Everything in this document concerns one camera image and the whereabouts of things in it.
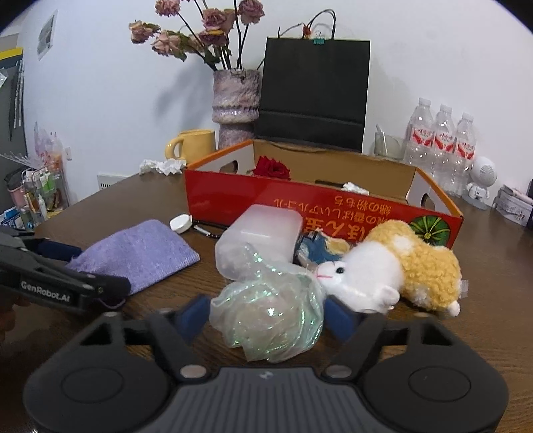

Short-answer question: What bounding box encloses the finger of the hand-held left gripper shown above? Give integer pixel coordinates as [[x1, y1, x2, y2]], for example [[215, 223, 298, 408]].
[[23, 238, 84, 264], [81, 271, 132, 311]]

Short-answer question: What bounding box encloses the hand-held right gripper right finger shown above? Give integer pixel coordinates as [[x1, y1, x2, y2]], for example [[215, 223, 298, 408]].
[[322, 295, 454, 381]]

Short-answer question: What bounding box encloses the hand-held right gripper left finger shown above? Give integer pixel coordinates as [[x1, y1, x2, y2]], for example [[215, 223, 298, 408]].
[[77, 295, 213, 381]]

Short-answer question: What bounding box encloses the purple cloth pouch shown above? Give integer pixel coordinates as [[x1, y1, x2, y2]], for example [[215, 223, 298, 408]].
[[66, 219, 201, 311]]

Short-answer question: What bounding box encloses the iridescent plastic wrap ball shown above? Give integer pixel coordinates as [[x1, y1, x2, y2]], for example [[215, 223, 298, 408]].
[[208, 243, 329, 363]]

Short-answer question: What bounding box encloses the white and yellow plush toy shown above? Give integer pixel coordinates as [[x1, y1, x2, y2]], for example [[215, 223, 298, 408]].
[[315, 220, 469, 318]]

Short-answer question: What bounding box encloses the translucent plastic container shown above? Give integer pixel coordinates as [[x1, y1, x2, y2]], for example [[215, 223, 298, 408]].
[[214, 204, 304, 280]]

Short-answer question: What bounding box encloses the orange cardboard box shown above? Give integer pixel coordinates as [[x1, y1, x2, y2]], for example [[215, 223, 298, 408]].
[[184, 139, 464, 250]]

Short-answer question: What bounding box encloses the clear acrylic organizer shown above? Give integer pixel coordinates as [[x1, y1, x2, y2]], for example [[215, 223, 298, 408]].
[[4, 164, 69, 221]]

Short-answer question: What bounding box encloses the small blue pouch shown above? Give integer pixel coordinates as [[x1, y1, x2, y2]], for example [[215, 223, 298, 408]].
[[293, 233, 352, 267]]

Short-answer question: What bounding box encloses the white vented panel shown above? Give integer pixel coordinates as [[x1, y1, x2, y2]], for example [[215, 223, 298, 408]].
[[97, 174, 130, 191]]

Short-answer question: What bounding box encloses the translucent pink packet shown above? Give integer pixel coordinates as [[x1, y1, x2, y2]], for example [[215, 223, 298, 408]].
[[33, 123, 63, 167]]

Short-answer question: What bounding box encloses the crumpled white tissue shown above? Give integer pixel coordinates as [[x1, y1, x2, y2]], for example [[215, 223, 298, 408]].
[[139, 158, 186, 176]]

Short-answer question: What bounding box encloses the grey pegboard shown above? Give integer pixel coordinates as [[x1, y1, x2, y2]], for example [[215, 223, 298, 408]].
[[0, 33, 28, 167]]

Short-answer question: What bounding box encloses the red rose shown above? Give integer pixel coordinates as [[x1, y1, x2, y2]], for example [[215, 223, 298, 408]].
[[252, 156, 292, 181]]

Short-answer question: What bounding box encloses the yellow mug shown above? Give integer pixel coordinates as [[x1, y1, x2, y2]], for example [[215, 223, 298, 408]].
[[164, 129, 217, 166]]

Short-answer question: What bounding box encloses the glass cup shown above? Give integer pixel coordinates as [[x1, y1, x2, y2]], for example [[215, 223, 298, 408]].
[[374, 124, 406, 161]]

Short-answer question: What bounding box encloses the clear water bottle red label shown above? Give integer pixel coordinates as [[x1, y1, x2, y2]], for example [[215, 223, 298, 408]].
[[452, 112, 478, 196], [433, 104, 457, 184], [405, 98, 436, 167]]

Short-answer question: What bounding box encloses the white robot figure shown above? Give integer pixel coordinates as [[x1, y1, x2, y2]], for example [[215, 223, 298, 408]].
[[465, 156, 498, 209]]

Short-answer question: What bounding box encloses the printed white box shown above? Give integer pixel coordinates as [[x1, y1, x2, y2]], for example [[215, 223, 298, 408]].
[[493, 184, 533, 227]]

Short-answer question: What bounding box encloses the purple ceramic vase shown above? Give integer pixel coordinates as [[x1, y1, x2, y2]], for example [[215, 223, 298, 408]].
[[212, 69, 262, 151]]

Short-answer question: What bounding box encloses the black paper bag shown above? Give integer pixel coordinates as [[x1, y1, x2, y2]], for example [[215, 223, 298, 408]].
[[254, 10, 372, 154]]

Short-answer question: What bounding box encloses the wall poster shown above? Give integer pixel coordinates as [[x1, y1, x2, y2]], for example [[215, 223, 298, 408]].
[[37, 10, 58, 61]]

